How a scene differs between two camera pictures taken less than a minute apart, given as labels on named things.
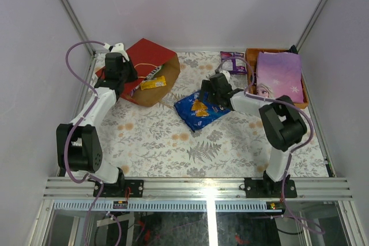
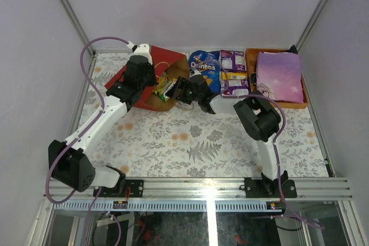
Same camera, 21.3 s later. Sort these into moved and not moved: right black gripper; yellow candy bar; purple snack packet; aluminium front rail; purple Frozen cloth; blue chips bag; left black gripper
Moved: blue chips bag; right black gripper; left black gripper; yellow candy bar
Not moved: purple Frozen cloth; aluminium front rail; purple snack packet
